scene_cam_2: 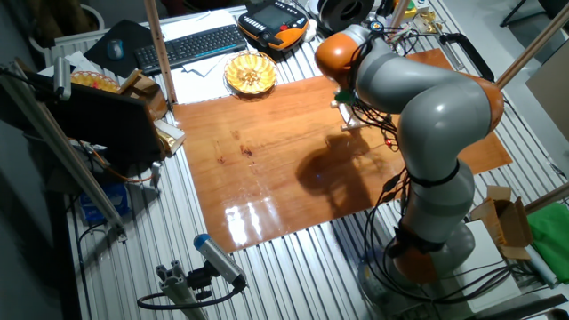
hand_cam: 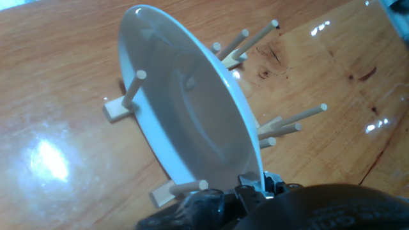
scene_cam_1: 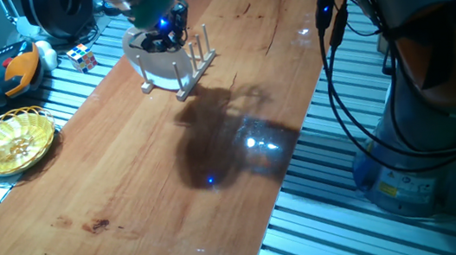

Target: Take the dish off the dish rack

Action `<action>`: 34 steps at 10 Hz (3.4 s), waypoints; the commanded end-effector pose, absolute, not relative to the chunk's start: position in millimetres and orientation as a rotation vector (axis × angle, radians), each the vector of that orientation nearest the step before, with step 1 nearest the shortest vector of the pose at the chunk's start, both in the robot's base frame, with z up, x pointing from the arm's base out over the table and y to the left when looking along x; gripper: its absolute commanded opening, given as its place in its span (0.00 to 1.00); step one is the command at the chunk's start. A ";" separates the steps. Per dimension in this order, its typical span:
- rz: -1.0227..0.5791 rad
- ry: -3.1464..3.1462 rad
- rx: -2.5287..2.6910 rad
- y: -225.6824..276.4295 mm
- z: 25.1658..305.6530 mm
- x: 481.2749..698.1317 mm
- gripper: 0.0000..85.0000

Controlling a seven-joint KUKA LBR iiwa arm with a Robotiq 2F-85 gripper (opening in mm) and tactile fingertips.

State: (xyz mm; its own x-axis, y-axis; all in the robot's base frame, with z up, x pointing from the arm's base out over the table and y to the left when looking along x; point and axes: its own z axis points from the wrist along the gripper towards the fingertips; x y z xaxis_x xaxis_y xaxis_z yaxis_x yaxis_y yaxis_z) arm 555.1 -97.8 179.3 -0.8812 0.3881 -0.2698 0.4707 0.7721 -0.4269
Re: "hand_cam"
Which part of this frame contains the white round plate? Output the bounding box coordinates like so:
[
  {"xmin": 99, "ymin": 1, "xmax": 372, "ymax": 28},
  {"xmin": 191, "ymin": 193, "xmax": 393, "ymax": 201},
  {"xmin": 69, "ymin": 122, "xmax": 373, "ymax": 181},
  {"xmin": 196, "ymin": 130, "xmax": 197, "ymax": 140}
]
[{"xmin": 117, "ymin": 4, "xmax": 266, "ymax": 192}]

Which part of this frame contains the wooden peg dish rack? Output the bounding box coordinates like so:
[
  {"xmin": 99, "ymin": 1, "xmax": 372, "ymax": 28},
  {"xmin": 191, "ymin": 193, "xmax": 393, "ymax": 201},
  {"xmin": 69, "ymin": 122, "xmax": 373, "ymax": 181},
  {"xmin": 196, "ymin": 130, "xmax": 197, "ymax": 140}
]
[{"xmin": 102, "ymin": 19, "xmax": 328, "ymax": 209}]

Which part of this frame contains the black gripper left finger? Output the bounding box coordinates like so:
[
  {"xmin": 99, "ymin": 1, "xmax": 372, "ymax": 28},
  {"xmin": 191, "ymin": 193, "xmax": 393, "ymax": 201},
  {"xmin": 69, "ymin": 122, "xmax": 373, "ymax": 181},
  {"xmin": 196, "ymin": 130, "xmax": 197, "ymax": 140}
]
[{"xmin": 134, "ymin": 172, "xmax": 266, "ymax": 230}]

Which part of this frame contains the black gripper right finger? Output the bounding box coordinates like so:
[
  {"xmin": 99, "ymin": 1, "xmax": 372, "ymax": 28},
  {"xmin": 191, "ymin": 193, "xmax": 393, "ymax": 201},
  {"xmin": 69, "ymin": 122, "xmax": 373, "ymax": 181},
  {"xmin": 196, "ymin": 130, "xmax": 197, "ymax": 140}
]
[{"xmin": 233, "ymin": 171, "xmax": 409, "ymax": 230}]

